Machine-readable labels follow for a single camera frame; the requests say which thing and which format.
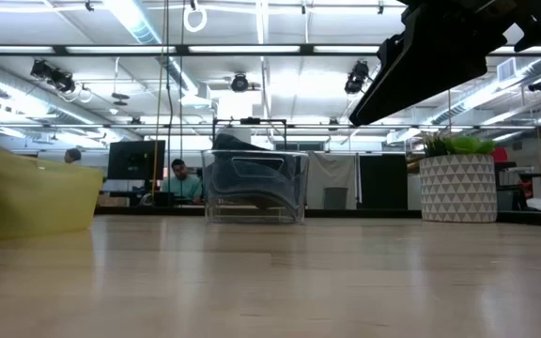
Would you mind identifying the tan fabric hat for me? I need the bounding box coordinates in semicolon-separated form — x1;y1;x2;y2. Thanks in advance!
0;130;105;244

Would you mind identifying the blue denim hat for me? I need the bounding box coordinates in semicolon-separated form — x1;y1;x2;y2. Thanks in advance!
206;132;305;213

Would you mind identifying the green potted plant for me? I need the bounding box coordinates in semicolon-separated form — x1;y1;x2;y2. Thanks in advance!
419;131;497;159

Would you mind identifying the red round object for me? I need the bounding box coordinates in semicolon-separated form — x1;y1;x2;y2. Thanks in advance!
489;146;510;164

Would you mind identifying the black partition panel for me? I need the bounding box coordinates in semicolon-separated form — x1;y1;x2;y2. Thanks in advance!
358;153;410;211

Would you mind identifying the white triangle-patterned planter pot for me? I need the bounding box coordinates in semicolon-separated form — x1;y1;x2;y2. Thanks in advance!
418;153;499;224

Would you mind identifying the grey fabric panel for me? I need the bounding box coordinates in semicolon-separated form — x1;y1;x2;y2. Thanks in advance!
304;151;360;211

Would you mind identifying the clear plastic bin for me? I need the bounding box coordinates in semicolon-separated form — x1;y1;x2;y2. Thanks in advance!
200;148;311;225

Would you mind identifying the person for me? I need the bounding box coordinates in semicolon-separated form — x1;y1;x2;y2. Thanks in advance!
63;147;84;166
159;158;205;205

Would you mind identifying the black computer monitor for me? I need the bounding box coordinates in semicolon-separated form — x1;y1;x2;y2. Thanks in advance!
106;139;167;182

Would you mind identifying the black table edge rail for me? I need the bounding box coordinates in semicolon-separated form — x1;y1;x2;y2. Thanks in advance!
93;205;541;230

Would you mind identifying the white cable ring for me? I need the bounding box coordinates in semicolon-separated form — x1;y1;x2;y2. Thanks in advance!
182;3;209;35

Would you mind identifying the black overhead frame bar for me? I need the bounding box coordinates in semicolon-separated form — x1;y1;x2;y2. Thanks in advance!
0;43;541;57

